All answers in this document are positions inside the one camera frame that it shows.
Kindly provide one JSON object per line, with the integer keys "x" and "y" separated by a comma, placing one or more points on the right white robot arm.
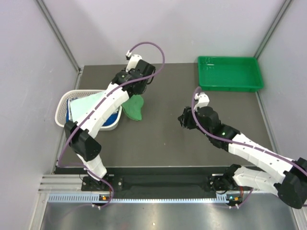
{"x": 281, "y": 176}

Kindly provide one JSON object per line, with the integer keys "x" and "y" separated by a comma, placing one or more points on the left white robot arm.
{"x": 81, "y": 133}

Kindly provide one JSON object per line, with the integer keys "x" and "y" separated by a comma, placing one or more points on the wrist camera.
{"x": 200, "y": 100}
{"x": 132, "y": 59}

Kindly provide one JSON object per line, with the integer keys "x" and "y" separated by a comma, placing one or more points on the white perforated plastic basket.
{"x": 60, "y": 115}

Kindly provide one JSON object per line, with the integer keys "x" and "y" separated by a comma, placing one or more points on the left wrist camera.
{"x": 132, "y": 59}

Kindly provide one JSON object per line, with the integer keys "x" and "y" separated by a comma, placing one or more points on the grey slotted cable duct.
{"x": 97, "y": 198}

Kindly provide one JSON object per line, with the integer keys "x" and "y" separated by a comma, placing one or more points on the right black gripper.
{"x": 186, "y": 118}

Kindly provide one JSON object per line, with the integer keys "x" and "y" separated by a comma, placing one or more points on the green plastic bin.
{"x": 229, "y": 74}

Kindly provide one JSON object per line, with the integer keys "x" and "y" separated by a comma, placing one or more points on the white towel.
{"x": 78, "y": 105}

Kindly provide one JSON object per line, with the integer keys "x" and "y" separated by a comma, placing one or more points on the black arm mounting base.
{"x": 164, "y": 182}

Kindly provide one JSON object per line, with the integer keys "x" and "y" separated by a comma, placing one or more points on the green towel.
{"x": 133, "y": 107}

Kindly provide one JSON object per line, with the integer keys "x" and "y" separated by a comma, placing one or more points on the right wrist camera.
{"x": 200, "y": 100}

